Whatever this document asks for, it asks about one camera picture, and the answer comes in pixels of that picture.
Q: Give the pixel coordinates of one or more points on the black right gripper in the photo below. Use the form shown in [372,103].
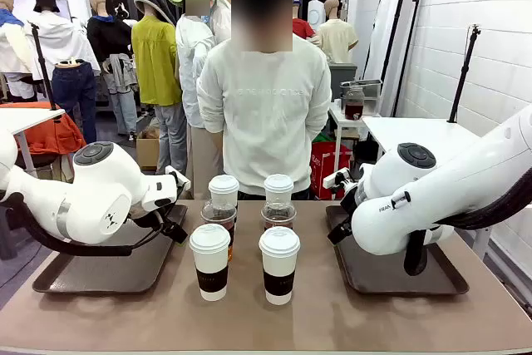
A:
[345,230]

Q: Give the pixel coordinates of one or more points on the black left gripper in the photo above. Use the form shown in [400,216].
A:
[175,226]

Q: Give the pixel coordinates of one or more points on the clear iced tea cup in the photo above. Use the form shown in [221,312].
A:
[278,215]
[219,215]

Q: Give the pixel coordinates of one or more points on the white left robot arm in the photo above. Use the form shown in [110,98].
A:
[95,188]

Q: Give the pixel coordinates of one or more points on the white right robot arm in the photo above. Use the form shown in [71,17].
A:
[457,180]

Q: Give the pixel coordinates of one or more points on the dark brown serving tray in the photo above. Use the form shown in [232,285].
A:
[386,276]
[104,272]

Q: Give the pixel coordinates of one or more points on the metal basket tray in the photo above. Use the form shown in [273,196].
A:
[365,82]

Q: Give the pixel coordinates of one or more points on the red box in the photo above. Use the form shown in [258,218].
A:
[328,164]

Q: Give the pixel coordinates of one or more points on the brown cardboard box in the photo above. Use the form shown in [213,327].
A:
[147,151]

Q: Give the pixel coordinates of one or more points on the small white side table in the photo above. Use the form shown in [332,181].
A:
[345,122]

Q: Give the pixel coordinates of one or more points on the large white table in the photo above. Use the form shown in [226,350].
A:
[415,130]

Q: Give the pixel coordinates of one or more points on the glass jar dark liquid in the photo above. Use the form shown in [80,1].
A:
[354,105]

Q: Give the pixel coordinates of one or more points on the person in white sweatshirt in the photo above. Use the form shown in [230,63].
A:
[266,122]

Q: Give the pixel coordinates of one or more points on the orange cloth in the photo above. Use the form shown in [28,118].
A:
[54,134]

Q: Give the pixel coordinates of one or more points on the grey bin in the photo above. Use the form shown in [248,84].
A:
[343,76]

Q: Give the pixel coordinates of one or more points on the mannequin green hat white shirt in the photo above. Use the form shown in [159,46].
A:
[193,64]

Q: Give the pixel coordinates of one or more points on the mannequin yellow-green shirt grey hood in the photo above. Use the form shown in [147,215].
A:
[156,64]

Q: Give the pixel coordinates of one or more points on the blue jeans mannequin legs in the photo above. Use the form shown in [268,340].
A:
[75,89]

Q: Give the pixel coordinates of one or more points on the white desk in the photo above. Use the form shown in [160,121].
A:
[25,118]

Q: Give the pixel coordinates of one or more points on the black tripod pole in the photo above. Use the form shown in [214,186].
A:
[41,68]
[461,80]

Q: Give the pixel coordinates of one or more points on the mannequin cream shirt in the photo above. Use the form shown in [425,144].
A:
[336,39]

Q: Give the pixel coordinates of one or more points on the mannequin black sweater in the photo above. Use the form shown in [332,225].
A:
[110,39]

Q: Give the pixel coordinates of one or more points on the mannequin red shirt blue cap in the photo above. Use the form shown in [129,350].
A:
[301,26]

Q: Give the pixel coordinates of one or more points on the mannequin white top grey trousers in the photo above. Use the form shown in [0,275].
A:
[221,18]

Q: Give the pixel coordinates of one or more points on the mannequin black hat white cape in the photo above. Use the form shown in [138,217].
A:
[58,39]

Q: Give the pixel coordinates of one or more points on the mannequin blue scarf white clothes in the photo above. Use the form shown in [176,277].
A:
[12,47]

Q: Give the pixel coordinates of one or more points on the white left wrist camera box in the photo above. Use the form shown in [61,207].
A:
[178,178]

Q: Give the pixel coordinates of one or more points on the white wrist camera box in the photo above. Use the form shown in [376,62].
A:
[334,178]
[178,178]

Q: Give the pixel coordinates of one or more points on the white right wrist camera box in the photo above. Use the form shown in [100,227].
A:
[334,178]

